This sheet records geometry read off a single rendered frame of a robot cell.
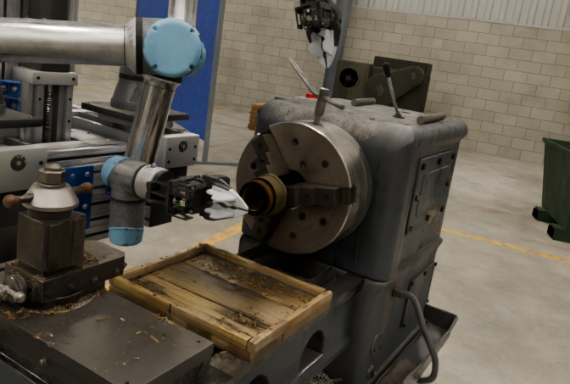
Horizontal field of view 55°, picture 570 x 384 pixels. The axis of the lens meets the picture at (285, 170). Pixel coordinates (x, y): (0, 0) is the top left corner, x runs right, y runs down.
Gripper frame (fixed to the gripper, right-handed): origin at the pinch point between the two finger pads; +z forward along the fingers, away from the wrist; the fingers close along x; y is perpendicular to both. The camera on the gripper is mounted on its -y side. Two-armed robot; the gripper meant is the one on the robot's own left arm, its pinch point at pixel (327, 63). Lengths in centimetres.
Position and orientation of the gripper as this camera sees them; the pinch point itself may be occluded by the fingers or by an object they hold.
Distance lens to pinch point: 142.1
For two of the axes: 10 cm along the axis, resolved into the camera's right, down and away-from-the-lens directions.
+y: -5.2, 1.1, -8.5
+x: 8.4, -0.8, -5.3
